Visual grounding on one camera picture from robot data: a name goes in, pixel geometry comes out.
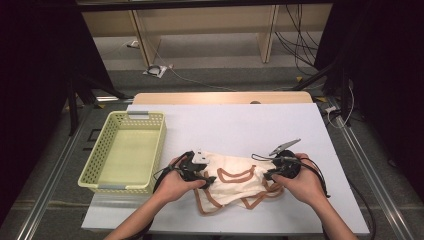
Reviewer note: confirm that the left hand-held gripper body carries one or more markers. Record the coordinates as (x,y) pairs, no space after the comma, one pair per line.
(191,166)

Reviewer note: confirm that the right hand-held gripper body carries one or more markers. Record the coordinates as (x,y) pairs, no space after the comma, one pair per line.
(288,165)

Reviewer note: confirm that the white garment with brown trim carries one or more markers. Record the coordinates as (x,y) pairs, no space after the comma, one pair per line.
(240,186)

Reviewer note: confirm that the light green perforated plastic basket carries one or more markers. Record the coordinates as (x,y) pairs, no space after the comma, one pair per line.
(126,153)

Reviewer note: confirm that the person's right hand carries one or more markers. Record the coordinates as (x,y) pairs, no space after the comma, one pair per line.
(306,183)

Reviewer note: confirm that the person's left hand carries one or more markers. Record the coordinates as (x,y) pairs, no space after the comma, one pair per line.
(173,186)

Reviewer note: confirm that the white table cover board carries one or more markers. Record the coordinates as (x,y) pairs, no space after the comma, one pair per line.
(250,126)

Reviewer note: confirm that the dark round table grommet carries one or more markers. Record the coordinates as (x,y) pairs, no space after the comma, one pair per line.
(255,102)

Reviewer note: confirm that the black metal stand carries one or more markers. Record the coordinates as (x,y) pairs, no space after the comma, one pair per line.
(345,100)
(71,106)

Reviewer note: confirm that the yellow floor tape mark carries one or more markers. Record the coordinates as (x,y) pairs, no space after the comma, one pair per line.
(299,79)

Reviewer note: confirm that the white power adapter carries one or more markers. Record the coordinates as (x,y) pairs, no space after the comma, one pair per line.
(134,44)

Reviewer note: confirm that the black curtain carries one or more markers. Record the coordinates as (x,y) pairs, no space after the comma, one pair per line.
(33,66)
(393,66)

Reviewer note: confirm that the beige wooden shelf unit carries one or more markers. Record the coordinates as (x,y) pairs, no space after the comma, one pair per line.
(206,20)

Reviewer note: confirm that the aluminium floor rail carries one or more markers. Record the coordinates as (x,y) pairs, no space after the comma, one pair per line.
(42,196)
(376,181)

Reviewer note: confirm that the short aluminium rail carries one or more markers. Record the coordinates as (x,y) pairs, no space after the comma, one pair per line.
(110,99)

